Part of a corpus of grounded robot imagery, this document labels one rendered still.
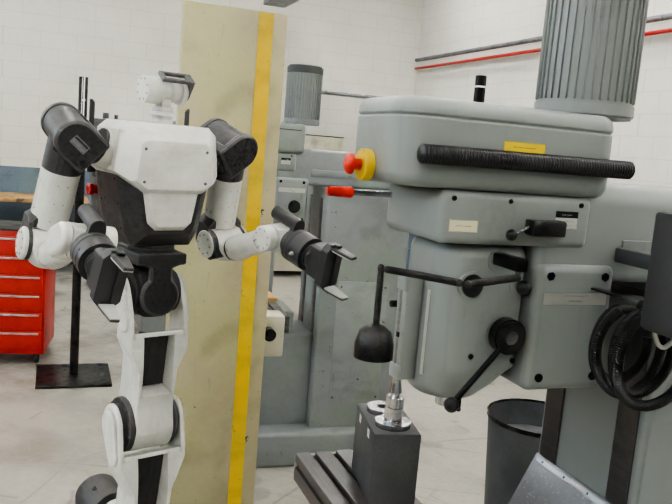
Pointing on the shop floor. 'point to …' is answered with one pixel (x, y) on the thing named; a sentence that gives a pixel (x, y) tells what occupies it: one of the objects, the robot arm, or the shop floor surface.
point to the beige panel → (202, 21)
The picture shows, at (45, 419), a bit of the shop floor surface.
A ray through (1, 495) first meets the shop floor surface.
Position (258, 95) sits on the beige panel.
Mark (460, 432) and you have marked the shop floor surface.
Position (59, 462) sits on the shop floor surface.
